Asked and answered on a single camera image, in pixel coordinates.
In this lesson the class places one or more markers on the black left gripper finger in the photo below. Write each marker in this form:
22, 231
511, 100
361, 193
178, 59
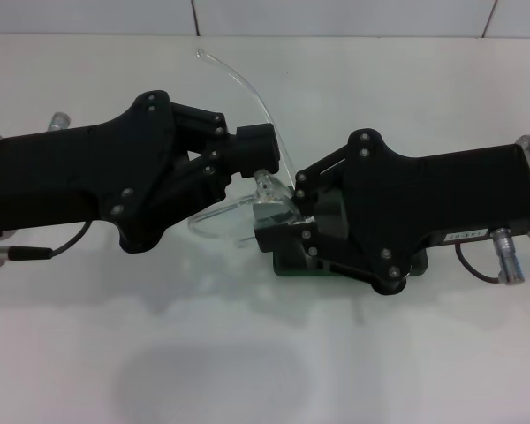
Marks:
247, 139
212, 176

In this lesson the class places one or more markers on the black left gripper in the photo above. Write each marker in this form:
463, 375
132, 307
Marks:
70, 176

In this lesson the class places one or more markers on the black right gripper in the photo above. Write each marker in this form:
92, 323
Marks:
424, 199

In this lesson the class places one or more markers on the clear white glasses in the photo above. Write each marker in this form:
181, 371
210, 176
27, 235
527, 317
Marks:
269, 194

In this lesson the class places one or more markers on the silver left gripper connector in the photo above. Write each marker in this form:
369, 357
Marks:
59, 123

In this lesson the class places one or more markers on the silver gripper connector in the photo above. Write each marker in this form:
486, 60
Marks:
59, 123
508, 256

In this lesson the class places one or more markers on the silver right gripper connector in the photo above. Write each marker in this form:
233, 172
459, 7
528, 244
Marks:
508, 256

